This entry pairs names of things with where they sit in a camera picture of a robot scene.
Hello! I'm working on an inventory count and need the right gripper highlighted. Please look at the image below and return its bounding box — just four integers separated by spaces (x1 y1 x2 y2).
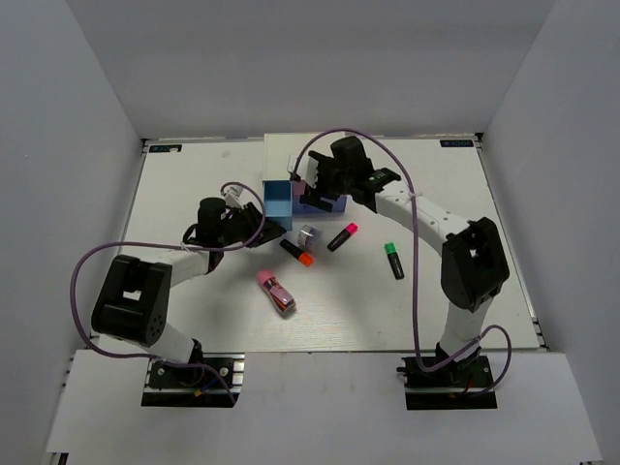
301 150 355 212

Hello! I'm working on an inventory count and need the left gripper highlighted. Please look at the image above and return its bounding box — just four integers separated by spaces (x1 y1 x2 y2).
218 202 287 250

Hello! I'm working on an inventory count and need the small blue drawer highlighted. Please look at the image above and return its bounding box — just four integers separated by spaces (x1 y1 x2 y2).
263 180 293 231

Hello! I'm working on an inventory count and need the white drawer organizer box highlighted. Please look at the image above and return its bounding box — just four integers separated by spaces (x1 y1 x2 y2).
263 132 345 181

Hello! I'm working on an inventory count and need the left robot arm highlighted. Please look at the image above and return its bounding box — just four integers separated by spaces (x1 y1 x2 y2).
91 198 286 387

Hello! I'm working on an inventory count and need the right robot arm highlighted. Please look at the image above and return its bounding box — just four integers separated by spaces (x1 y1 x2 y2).
290 129 510 387

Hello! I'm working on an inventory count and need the pink drawer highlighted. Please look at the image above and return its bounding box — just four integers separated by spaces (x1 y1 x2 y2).
292 180 306 202

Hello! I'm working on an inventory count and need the wide blue drawer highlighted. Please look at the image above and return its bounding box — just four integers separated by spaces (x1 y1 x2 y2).
292 194 348 216

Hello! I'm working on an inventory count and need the orange cap highlighter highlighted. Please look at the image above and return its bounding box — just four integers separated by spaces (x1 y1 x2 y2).
279 238 314 267

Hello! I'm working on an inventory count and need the pink cap highlighter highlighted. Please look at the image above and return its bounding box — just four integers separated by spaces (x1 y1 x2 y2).
327 223 358 252

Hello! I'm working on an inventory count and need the pink cap clip tube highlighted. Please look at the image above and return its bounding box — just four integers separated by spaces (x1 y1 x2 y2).
257 270 296 318

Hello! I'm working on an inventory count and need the green cap highlighter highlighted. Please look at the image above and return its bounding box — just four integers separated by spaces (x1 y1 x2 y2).
384 242 405 280

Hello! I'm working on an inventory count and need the left corner label sticker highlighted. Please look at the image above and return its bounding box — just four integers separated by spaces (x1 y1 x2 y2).
148 144 182 153

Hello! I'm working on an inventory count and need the corner label sticker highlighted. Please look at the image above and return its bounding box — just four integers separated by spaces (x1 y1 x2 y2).
148 144 182 153
440 139 475 148

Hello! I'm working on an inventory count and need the right corner label sticker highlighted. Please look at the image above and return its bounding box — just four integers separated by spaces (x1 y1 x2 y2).
440 139 475 148

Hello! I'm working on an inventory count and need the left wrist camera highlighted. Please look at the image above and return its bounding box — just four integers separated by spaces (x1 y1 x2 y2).
220 182 244 208

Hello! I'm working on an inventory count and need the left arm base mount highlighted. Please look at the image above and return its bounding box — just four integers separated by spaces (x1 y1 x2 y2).
140 354 245 409

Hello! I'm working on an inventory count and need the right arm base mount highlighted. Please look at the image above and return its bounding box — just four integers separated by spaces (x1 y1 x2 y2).
396 356 498 411

